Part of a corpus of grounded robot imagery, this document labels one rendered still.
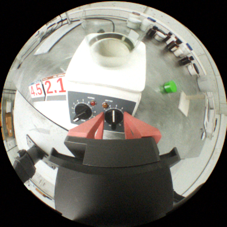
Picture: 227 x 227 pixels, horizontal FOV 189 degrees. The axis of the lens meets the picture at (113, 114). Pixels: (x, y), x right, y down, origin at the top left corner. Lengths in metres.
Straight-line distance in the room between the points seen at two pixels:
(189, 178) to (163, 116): 1.32
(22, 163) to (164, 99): 0.48
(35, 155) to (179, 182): 1.62
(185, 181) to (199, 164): 0.33
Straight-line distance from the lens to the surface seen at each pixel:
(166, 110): 0.26
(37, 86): 0.28
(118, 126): 0.15
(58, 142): 0.25
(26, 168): 0.30
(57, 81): 0.21
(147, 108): 0.22
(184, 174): 1.48
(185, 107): 0.36
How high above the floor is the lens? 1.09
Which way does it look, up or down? 82 degrees down
